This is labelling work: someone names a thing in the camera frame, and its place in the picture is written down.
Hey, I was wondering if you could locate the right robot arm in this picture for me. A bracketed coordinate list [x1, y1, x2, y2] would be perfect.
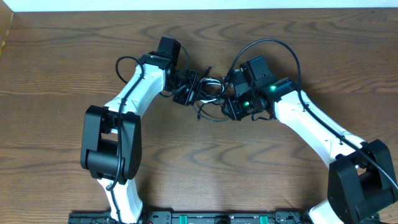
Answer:
[222, 56, 397, 223]

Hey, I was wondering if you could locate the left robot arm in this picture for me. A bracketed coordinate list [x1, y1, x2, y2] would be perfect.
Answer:
[80, 37, 196, 223]

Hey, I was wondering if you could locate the white usb cable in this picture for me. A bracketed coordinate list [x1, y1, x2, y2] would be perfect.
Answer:
[198, 77, 226, 105]

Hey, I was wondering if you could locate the long black usb cable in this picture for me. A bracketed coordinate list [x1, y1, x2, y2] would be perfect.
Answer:
[192, 104, 233, 123]

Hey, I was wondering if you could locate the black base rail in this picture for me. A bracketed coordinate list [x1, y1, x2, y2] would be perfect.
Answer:
[67, 211, 384, 224]

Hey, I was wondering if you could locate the short black usb cable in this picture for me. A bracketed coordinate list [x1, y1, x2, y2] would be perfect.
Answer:
[195, 65, 231, 103]

